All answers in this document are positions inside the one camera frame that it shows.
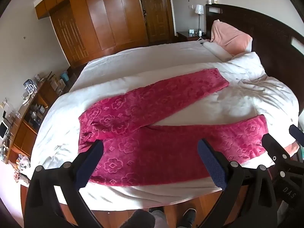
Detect person's grey trouser leg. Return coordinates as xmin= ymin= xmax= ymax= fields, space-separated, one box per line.
xmin=152 ymin=217 xmax=167 ymax=228

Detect white pillow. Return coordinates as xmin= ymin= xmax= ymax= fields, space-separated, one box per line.
xmin=203 ymin=42 xmax=233 ymax=62

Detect wooden wardrobe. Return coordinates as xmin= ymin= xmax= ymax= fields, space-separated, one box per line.
xmin=35 ymin=0 xmax=149 ymax=69

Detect glass kettle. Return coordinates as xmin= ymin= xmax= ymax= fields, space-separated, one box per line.
xmin=23 ymin=79 xmax=36 ymax=95

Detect wooden sideboard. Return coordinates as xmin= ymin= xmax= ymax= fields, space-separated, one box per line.
xmin=7 ymin=81 xmax=60 ymax=164

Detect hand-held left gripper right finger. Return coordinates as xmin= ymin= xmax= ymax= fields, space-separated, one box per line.
xmin=198 ymin=138 xmax=278 ymax=228

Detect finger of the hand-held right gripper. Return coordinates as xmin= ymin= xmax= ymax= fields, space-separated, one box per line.
xmin=288 ymin=124 xmax=304 ymax=145
xmin=262 ymin=133 xmax=291 ymax=164

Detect wooden door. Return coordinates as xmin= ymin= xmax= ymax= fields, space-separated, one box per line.
xmin=137 ymin=0 xmax=175 ymax=45

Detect pink pillow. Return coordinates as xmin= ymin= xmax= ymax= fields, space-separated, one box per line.
xmin=210 ymin=20 xmax=253 ymax=53

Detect white table lamp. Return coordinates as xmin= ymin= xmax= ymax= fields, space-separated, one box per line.
xmin=195 ymin=4 xmax=205 ymax=35

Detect red fleece pants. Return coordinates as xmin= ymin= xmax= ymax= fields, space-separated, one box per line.
xmin=78 ymin=68 xmax=270 ymax=187

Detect bed with white sheet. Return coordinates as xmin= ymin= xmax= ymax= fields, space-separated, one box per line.
xmin=31 ymin=39 xmax=300 ymax=206

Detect pink cloth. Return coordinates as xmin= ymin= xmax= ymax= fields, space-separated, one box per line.
xmin=284 ymin=140 xmax=300 ymax=157

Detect white small monitor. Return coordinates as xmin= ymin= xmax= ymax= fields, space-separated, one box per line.
xmin=0 ymin=121 xmax=9 ymax=138

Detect person's dark shoe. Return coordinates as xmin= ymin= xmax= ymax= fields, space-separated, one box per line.
xmin=183 ymin=215 xmax=196 ymax=228

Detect dark wooden headboard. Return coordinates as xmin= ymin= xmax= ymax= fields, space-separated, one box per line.
xmin=205 ymin=4 xmax=304 ymax=114

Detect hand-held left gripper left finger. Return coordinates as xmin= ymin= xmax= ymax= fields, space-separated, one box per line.
xmin=24 ymin=140 xmax=105 ymax=228

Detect dark wooden nightstand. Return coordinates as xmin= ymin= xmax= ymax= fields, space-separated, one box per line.
xmin=176 ymin=31 xmax=209 ymax=42

